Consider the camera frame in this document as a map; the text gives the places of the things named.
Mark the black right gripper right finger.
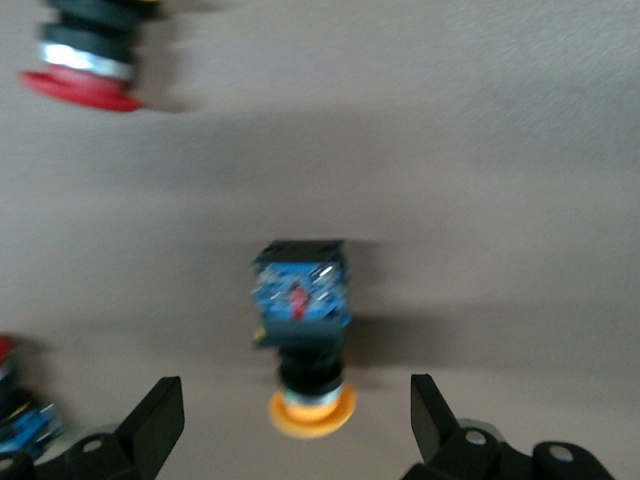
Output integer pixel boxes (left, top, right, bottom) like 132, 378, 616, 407
399, 373, 617, 480

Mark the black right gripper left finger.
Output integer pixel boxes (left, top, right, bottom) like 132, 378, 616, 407
0, 375, 185, 480

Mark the red mushroom push button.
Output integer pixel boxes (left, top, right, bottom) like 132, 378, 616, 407
0, 334, 66, 459
18, 0, 166, 114

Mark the yellow mushroom push button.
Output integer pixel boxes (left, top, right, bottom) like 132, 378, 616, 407
249, 239, 359, 441

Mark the brown table mat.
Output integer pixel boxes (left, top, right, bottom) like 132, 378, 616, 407
0, 0, 640, 480

